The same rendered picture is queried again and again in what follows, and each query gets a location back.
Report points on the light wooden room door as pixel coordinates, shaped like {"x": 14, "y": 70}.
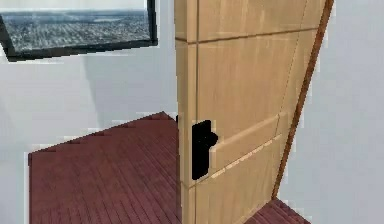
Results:
{"x": 246, "y": 83}

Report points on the black framed window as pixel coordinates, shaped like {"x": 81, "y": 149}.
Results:
{"x": 76, "y": 30}

